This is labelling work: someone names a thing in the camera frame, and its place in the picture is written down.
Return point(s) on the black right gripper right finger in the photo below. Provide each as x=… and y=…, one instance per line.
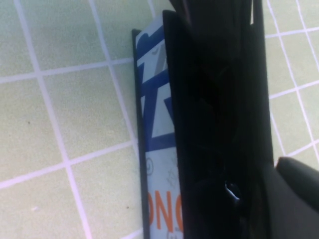
x=301, y=181

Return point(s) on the green white-grid tablecloth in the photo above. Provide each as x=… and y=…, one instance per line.
x=62, y=124

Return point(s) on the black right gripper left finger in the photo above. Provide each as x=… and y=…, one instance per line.
x=281, y=214

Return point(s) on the black printed glasses case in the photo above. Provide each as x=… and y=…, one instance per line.
x=159, y=124

